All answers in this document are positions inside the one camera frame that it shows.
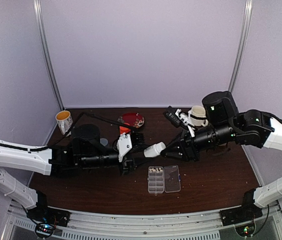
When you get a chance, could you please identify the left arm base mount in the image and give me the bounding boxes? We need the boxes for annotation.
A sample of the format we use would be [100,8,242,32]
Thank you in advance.
[22,202,70,240]

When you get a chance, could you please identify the cream ribbed mug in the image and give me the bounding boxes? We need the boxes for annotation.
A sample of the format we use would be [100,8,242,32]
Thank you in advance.
[190,105,209,127]

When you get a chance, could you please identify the grey lid pill bottle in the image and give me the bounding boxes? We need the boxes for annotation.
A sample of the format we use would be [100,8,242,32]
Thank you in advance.
[100,138,109,147]

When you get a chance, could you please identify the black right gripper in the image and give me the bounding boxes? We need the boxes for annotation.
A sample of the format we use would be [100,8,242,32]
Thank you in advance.
[160,121,237,163]

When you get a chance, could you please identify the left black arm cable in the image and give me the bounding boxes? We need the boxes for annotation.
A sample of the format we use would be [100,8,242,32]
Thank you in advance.
[0,112,140,153]

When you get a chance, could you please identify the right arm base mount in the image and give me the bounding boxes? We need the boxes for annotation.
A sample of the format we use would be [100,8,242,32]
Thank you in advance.
[219,199,264,237]

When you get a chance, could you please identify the right aluminium frame post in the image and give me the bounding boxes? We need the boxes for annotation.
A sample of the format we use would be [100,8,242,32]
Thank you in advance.
[228,0,253,95]

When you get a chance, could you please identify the white pills in organizer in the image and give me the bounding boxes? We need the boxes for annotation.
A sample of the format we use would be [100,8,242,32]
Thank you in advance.
[149,168,163,173]

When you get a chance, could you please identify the white pill bottle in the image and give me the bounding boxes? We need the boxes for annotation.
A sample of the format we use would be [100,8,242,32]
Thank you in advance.
[143,141,166,158]

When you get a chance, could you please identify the yellow interior patterned mug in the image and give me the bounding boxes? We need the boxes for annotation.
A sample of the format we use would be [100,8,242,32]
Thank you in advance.
[55,110,73,137]

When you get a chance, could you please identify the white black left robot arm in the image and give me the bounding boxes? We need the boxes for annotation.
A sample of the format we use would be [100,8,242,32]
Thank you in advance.
[0,124,146,222]

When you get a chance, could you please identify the red floral plate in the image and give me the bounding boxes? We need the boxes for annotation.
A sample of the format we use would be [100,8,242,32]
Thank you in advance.
[118,112,145,129]

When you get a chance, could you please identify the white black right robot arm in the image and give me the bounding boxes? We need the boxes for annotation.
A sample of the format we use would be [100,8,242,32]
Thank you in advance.
[160,91,282,221]

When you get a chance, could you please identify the clear plastic pill organizer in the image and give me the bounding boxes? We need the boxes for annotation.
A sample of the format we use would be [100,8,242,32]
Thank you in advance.
[147,165,181,195]

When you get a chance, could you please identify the aluminium frame post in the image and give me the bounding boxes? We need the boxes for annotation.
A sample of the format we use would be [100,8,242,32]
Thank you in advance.
[33,0,64,110]
[228,0,253,95]

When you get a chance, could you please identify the orange pill bottle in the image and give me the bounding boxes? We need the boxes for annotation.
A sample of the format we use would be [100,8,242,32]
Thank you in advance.
[119,126,131,134]

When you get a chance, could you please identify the left aluminium frame post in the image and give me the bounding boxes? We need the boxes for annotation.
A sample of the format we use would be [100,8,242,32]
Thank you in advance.
[33,0,64,110]

